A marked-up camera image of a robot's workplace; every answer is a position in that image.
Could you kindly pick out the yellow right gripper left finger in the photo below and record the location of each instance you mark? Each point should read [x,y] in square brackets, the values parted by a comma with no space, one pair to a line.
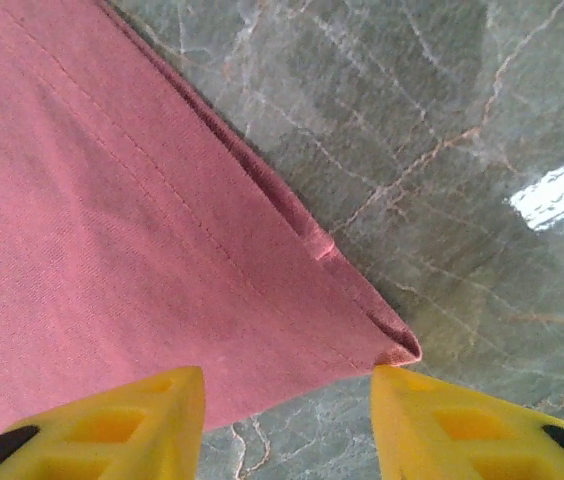
[127,430]

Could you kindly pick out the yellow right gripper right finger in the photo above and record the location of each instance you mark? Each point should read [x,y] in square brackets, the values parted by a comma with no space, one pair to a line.
[442,430]

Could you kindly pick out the maroon t-shirt with white print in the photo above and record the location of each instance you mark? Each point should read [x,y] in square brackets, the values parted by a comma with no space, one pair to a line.
[112,200]

